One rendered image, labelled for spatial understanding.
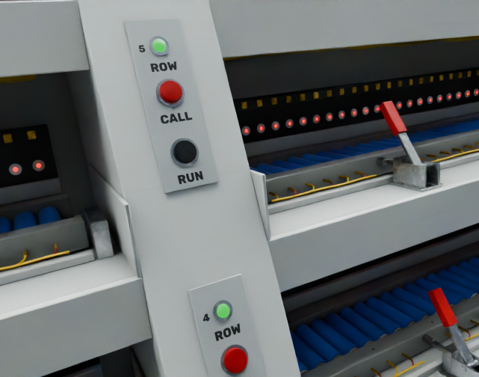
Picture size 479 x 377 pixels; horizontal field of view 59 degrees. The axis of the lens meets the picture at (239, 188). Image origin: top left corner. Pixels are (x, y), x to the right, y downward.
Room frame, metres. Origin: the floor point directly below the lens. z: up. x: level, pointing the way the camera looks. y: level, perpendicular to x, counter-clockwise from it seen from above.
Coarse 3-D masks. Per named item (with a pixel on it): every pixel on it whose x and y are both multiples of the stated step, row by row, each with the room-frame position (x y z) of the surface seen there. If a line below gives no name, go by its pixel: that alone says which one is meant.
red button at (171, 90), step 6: (162, 84) 0.29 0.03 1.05; (168, 84) 0.29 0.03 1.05; (174, 84) 0.29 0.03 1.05; (162, 90) 0.29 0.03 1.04; (168, 90) 0.29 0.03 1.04; (174, 90) 0.29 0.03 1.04; (180, 90) 0.29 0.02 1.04; (162, 96) 0.29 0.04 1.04; (168, 96) 0.29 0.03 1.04; (174, 96) 0.29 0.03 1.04; (180, 96) 0.29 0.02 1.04; (168, 102) 0.29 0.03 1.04; (174, 102) 0.29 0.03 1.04
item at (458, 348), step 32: (384, 256) 0.57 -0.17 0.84; (416, 256) 0.59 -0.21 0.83; (448, 256) 0.60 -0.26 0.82; (320, 288) 0.52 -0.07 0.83; (384, 288) 0.54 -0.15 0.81; (416, 288) 0.54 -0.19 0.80; (448, 288) 0.54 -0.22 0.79; (288, 320) 0.49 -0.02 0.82; (320, 320) 0.49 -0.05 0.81; (352, 320) 0.49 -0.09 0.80; (384, 320) 0.48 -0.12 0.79; (416, 320) 0.48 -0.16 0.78; (448, 320) 0.41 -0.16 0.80; (320, 352) 0.45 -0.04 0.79; (352, 352) 0.43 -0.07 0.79; (384, 352) 0.42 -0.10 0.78; (416, 352) 0.45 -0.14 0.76; (448, 352) 0.41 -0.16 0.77
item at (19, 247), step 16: (48, 224) 0.33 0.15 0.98; (64, 224) 0.32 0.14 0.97; (80, 224) 0.33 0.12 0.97; (0, 240) 0.30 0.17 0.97; (16, 240) 0.31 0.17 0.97; (32, 240) 0.31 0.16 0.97; (48, 240) 0.32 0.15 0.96; (64, 240) 0.32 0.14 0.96; (80, 240) 0.33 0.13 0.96; (0, 256) 0.31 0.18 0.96; (16, 256) 0.31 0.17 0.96; (32, 256) 0.32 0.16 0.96; (48, 256) 0.30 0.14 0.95
